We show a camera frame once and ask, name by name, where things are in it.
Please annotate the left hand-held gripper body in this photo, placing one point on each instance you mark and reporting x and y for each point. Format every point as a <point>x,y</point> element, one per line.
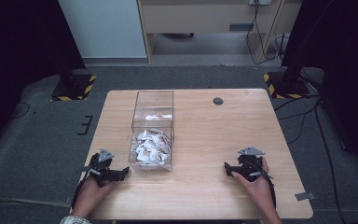
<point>104,172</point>

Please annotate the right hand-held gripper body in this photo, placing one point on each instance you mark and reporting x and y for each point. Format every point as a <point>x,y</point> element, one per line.
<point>249,166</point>

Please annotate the person's right hand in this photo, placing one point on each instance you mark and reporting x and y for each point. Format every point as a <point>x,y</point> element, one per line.
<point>259,189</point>

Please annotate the person's left hand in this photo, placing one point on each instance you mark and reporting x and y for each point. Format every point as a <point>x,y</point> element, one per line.
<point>88,196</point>

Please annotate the pile of white packets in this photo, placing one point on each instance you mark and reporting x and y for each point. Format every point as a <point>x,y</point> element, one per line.
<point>151,147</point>

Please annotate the person's pale sleeve cuff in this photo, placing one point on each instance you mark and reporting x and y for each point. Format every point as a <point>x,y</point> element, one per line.
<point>74,220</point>

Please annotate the grey tape strip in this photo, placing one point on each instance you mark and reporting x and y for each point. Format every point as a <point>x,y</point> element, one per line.
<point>305,196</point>

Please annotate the round dark table grommet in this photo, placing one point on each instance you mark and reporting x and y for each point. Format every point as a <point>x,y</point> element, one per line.
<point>218,101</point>

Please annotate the clear plastic box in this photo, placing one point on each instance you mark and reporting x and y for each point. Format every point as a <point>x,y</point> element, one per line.
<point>152,102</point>

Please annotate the striped-edge black stand base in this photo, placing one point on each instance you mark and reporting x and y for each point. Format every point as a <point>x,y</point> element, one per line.
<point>74,90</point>
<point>287,88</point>

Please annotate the black curtain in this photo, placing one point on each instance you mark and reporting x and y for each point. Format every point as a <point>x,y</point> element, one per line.
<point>15,62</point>
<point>345,62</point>

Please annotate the white panel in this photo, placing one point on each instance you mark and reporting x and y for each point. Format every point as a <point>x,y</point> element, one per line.
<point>102,28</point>

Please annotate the beige wooden cabinet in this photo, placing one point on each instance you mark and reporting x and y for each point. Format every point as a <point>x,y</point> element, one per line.
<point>199,18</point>

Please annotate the black stand post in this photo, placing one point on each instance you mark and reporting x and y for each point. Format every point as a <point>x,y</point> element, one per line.
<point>293,68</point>
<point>65,67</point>

